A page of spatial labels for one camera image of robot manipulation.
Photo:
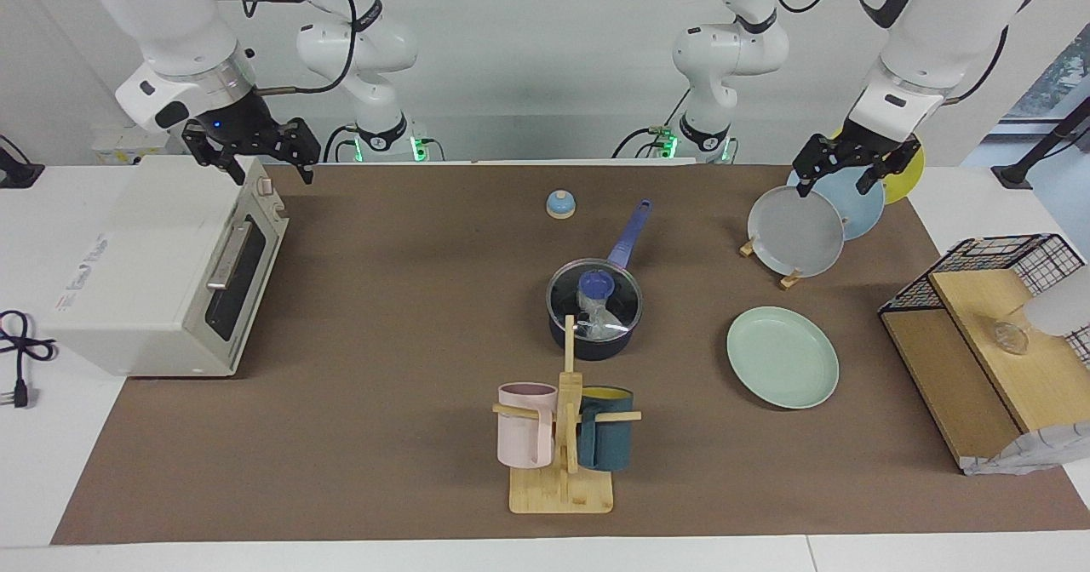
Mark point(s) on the black clamp stand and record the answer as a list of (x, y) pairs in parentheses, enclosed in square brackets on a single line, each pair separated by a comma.
[(13, 172)]

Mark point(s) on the wooden mug tree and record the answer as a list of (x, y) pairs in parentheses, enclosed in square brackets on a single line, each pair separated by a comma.
[(560, 491)]

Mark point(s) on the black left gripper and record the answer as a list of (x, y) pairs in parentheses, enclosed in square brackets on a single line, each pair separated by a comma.
[(873, 148)]

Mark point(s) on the white box behind oven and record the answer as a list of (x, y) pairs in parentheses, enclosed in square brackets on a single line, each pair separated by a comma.
[(119, 145)]

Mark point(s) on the white toaster oven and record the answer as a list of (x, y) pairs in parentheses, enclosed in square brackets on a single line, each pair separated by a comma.
[(136, 274)]

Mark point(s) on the black angled stand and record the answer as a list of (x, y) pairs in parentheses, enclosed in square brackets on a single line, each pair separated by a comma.
[(1043, 142)]

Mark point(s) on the white crumpled cloth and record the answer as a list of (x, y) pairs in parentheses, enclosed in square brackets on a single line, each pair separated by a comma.
[(1035, 451)]

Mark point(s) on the glass lid with blue knob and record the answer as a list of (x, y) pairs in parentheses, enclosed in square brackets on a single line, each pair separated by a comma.
[(566, 295)]

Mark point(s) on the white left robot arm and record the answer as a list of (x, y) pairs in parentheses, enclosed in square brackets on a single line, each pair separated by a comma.
[(937, 19)]

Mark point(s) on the wooden plate rack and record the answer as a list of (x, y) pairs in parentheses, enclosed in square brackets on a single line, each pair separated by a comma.
[(790, 281)]

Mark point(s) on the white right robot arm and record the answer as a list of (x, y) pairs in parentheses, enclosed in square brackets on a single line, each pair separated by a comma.
[(170, 10)]

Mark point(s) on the clear glass cup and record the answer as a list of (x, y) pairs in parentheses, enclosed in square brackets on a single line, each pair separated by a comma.
[(1011, 336)]

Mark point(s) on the light blue plate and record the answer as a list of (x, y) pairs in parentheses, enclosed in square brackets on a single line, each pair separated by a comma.
[(856, 206)]

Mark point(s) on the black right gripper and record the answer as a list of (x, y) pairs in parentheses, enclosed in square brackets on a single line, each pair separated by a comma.
[(247, 125)]

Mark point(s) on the brown table mat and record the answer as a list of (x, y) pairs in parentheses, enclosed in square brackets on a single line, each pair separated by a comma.
[(383, 436)]

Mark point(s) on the teal mug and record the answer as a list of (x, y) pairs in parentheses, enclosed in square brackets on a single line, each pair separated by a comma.
[(606, 440)]

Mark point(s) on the pink mug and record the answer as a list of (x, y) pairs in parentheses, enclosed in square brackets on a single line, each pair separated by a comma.
[(524, 436)]

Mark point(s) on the small blue round bell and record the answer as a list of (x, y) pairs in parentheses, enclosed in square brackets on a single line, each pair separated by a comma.
[(561, 206)]

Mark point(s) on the pale green plate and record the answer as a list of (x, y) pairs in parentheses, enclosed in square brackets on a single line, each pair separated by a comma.
[(782, 357)]

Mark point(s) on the yellow plate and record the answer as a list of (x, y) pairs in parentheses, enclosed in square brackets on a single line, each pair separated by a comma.
[(904, 182)]

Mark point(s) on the grey plate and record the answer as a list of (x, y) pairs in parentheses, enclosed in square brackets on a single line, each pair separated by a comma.
[(794, 231)]

